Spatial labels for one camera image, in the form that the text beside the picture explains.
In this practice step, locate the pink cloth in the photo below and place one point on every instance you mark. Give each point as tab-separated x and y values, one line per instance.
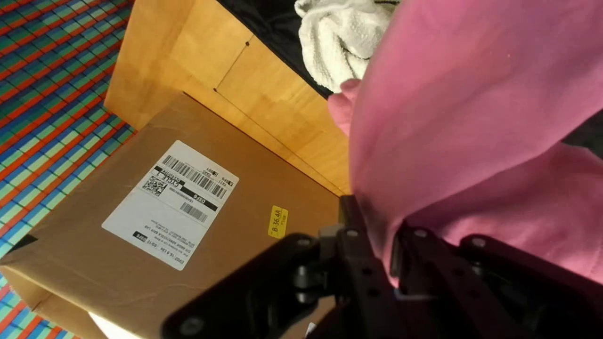
478	125

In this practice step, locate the light wooden board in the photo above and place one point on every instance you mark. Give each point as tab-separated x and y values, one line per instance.
190	50

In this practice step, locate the black velvet table cloth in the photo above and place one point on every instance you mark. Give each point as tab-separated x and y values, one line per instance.
265	25

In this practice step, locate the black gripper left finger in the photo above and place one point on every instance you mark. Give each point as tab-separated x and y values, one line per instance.
359	238

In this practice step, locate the cardboard box with shipping label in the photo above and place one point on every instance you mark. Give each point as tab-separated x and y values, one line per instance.
95	265

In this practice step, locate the white towel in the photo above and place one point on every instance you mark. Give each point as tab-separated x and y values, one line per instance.
342	39

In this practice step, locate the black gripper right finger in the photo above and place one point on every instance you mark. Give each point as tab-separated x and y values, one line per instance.
425	257

